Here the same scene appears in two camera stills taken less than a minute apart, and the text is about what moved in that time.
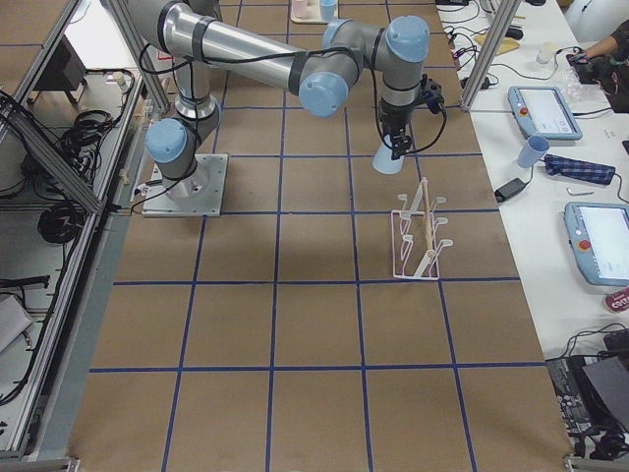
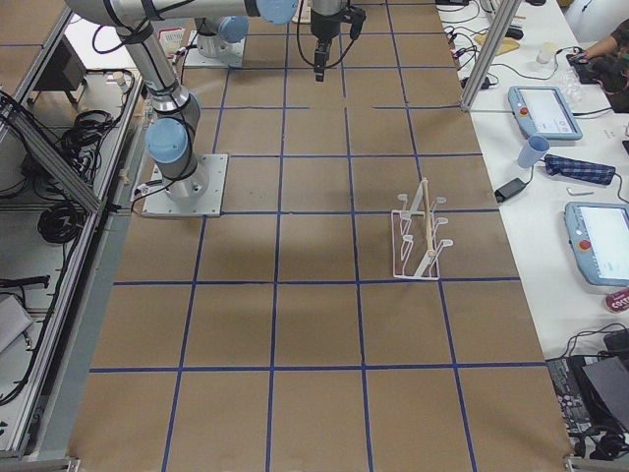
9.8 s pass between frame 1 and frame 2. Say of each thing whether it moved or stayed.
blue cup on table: stayed
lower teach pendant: stayed
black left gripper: moved
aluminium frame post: stayed
